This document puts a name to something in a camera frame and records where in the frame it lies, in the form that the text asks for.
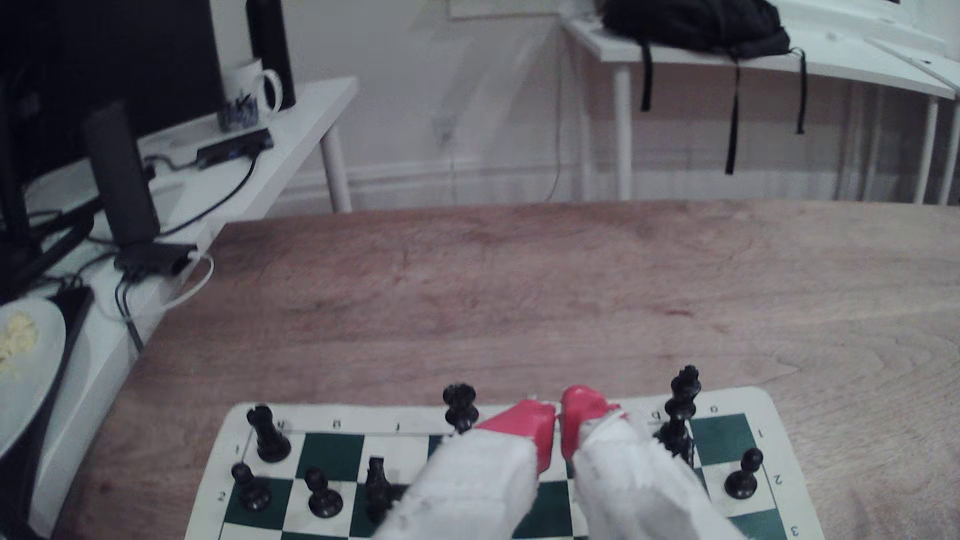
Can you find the black chess rook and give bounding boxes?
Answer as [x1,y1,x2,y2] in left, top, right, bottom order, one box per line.
[246,403,292,464]

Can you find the black backpack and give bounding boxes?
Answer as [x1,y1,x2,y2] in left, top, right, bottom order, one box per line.
[600,0,807,175]

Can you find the white plate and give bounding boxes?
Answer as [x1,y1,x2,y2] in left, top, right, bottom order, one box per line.
[0,297,67,459]

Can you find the black chess pawn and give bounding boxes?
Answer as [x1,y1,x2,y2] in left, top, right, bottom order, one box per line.
[723,447,765,501]
[231,461,273,513]
[303,467,345,519]

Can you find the white mug blue print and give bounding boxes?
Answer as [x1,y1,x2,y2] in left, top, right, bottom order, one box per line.
[217,58,284,134]

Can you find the black computer monitor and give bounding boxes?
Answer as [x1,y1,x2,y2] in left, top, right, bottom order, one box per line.
[0,0,226,305]

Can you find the white desk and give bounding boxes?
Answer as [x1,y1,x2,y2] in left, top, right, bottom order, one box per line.
[0,75,360,537]

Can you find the green white chess mat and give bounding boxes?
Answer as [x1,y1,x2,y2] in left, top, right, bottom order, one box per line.
[183,386,826,540]

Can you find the black chess piece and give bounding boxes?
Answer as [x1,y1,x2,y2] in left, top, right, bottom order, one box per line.
[363,455,410,525]

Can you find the yellow food pieces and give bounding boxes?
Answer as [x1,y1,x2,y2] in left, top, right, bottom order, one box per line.
[0,313,39,376]

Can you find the black adapter box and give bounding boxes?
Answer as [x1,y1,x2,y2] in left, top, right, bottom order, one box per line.
[114,241,198,280]

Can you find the white table thin legs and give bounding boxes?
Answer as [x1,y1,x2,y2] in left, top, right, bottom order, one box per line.
[562,0,960,205]

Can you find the black usb hub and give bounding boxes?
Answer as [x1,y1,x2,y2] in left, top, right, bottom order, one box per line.
[196,127,275,170]

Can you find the thin black adapter cables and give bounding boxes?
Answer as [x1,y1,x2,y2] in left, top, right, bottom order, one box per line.
[112,273,147,354]

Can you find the white cable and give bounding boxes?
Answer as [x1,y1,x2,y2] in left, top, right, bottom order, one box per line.
[90,251,216,324]

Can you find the black hub cable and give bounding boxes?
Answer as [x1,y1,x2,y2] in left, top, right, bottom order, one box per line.
[153,150,260,240]

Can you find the black cylinder speaker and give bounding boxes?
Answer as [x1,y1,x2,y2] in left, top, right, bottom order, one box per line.
[82,101,162,247]

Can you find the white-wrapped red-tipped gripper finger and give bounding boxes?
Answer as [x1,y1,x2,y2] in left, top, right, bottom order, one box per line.
[559,384,749,540]
[372,399,558,540]

